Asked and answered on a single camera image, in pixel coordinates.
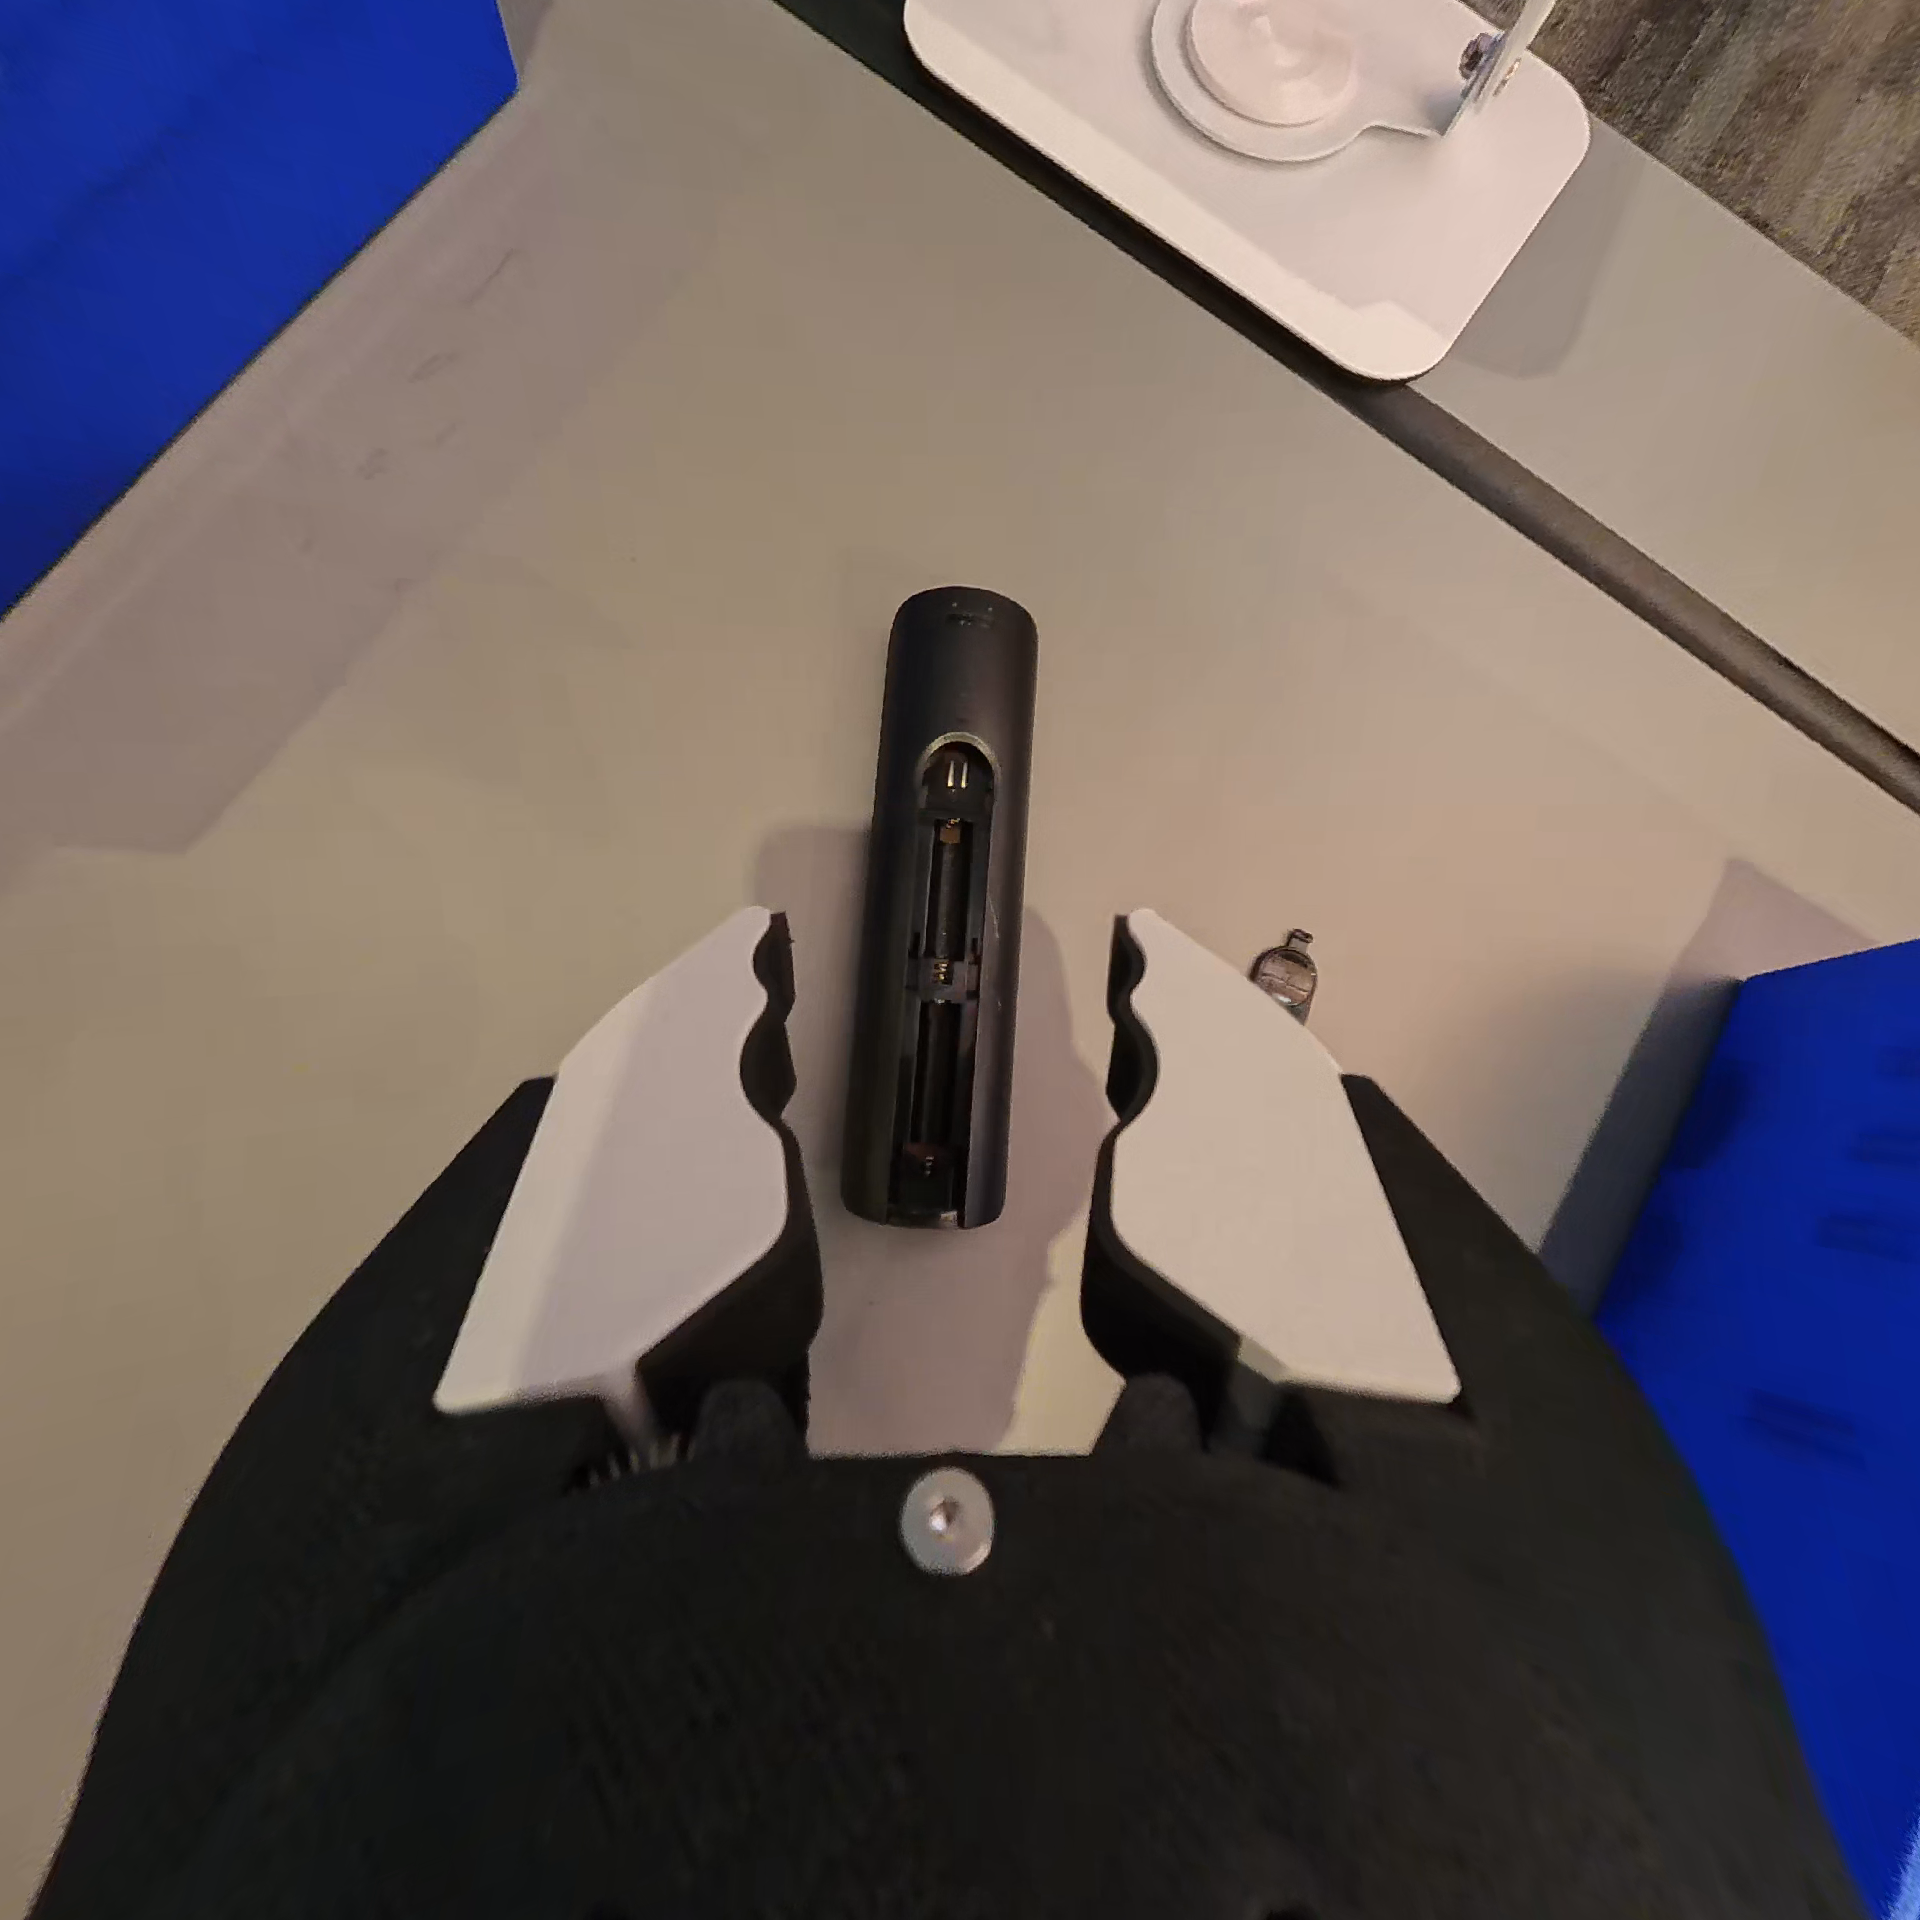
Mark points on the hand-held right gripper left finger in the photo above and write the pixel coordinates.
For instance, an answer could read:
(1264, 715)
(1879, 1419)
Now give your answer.
(630, 1200)

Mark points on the black remote control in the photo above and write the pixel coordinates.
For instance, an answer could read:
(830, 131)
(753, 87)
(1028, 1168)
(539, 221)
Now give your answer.
(960, 674)

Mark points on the small metal clip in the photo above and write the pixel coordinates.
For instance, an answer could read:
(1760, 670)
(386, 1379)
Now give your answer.
(1287, 974)

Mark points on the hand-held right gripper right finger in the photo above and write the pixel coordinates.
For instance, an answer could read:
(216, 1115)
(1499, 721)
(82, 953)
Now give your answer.
(1275, 1185)

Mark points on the blue plastic bin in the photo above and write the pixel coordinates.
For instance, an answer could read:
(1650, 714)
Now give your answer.
(1770, 1200)
(180, 225)

